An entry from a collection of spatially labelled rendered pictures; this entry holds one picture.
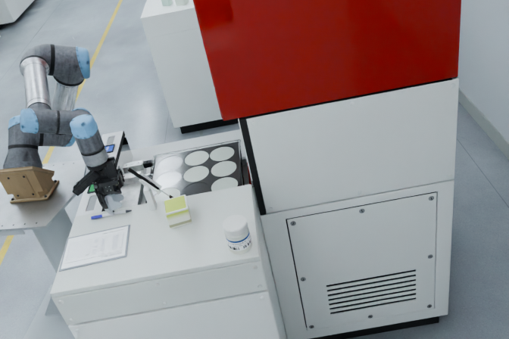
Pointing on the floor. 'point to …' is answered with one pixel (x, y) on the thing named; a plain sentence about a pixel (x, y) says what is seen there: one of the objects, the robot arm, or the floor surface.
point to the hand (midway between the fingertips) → (110, 211)
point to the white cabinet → (198, 318)
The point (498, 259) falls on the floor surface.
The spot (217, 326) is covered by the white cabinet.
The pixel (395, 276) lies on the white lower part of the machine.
